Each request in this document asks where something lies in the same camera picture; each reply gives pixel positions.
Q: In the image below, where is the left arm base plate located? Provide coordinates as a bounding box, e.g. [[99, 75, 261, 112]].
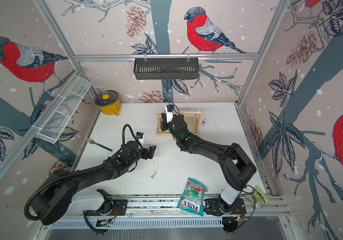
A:
[[85, 200, 128, 217]]

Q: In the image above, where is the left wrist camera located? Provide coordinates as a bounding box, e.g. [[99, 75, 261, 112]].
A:
[[136, 132, 144, 146]]

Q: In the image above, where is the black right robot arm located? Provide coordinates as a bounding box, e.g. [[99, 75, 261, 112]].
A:
[[161, 112, 256, 213]]

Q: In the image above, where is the white wire wall shelf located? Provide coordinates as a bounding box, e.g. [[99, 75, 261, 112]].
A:
[[35, 76, 92, 144]]

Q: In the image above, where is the aluminium front rail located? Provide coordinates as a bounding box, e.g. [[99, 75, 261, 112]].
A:
[[41, 193, 290, 218]]

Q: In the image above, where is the Fox's candy bag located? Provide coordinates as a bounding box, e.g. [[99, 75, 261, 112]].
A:
[[177, 178, 207, 217]]

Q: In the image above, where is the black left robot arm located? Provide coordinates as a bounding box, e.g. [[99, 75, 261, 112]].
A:
[[24, 124, 157, 225]]

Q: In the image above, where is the fork with green handle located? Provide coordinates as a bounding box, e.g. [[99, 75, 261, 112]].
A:
[[85, 138, 113, 152]]

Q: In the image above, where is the black hanging wire basket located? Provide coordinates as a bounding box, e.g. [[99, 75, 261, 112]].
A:
[[134, 58, 199, 80]]

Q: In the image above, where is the wooden jewelry display stand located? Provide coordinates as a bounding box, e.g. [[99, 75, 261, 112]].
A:
[[156, 110, 203, 137]]

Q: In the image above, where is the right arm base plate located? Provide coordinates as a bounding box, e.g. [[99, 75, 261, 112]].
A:
[[203, 198, 246, 217]]

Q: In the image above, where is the white pearl necklace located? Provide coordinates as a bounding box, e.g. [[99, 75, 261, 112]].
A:
[[150, 146, 160, 180]]

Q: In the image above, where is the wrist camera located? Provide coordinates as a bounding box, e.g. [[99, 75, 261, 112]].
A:
[[136, 132, 144, 146], [165, 104, 175, 123]]

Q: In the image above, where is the yellow pot with lid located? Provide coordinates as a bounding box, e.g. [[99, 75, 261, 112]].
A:
[[95, 91, 121, 116]]

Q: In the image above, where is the green paper label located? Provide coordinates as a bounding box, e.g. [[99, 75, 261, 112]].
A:
[[245, 186, 270, 209]]

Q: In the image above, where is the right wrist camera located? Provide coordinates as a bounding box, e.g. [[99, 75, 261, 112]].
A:
[[165, 104, 175, 123]]

